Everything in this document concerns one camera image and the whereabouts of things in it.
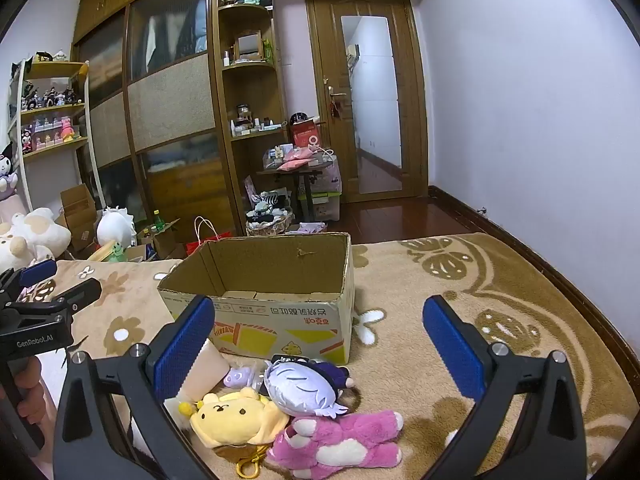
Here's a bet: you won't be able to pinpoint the red paper bag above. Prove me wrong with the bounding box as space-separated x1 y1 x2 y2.
291 119 323 153

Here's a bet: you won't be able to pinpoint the silver-haired plush doll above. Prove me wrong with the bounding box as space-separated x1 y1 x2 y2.
262 357 356 418

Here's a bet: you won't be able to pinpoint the low brown cardboard box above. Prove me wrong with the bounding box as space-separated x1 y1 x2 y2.
137 217 188 261

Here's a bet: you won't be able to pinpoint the pink cloth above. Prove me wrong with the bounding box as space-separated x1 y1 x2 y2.
277 152 317 171

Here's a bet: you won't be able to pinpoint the stack of small boxes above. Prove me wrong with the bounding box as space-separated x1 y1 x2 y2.
264 144 297 169

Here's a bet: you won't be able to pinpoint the small dark table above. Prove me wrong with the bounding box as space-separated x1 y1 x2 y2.
257 160 336 223

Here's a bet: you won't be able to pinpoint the curved yellow display shelf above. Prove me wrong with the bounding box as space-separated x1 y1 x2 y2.
7 57 106 211

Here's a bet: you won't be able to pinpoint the purple toy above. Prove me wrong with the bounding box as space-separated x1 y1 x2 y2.
222 366 266 391

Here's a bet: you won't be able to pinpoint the printed cardboard box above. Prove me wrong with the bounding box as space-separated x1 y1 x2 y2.
157 232 357 367

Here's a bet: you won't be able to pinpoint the row of small cosmetic bottles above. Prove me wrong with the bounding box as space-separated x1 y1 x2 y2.
230 116 287 137

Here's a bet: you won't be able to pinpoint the wooden corner shelf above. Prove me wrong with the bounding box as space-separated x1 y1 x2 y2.
217 0 292 236

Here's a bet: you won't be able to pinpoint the wicker basket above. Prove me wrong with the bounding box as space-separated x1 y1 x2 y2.
245 210 296 237

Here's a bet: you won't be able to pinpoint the black purple plush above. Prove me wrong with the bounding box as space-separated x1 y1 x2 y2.
0 141 20 200

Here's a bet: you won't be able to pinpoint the yellow plush bear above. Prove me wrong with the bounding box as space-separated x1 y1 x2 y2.
179 389 291 479

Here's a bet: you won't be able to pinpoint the translucent storage box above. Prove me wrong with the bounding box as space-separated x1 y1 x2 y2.
297 156 343 222

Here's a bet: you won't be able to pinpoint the wooden photo frame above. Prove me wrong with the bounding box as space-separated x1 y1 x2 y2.
236 32 263 59

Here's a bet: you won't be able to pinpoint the pink plush bear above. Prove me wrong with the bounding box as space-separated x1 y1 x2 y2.
265 409 405 480

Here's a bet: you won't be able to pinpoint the red gift bag white handles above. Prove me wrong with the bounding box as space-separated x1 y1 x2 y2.
186 216 233 256

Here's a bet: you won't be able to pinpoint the open brown cardboard box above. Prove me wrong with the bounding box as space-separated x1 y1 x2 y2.
59 184 99 253

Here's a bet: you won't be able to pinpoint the wooden door with glass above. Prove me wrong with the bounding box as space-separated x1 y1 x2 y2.
305 0 431 204

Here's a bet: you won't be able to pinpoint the row of dark figurines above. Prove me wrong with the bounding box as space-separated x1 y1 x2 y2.
22 82 79 111

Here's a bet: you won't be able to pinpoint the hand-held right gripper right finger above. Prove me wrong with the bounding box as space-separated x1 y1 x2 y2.
421 295 587 480

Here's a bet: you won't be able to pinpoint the white fluffy plush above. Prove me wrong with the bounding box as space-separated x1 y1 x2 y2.
96 206 137 248

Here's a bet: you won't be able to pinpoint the cream paper packet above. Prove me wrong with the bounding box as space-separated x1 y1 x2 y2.
180 340 231 401

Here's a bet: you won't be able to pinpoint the person's left hand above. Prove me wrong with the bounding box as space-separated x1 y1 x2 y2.
11 356 52 418

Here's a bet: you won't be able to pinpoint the wooden wardrobe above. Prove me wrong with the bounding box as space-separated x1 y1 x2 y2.
72 0 236 241

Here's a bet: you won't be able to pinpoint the cream brown plush dog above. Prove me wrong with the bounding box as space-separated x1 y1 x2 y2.
0 232 30 272
12 206 73 261

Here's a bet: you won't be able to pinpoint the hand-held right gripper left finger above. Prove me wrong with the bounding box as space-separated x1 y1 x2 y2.
52 294 217 480

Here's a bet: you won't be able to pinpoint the row of pink figurines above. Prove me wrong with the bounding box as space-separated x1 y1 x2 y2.
20 115 83 155

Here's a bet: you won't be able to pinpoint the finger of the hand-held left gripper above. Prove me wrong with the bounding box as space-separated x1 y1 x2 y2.
47 277 103 328
0 258 59 306

